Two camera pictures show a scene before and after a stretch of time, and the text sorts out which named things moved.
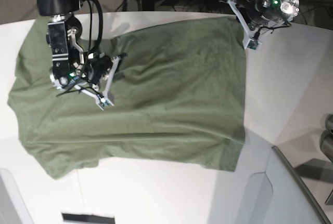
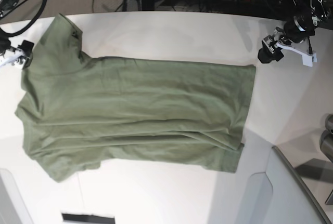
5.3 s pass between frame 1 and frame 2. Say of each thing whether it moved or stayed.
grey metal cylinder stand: stayed
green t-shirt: moved
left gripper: moved
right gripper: moved
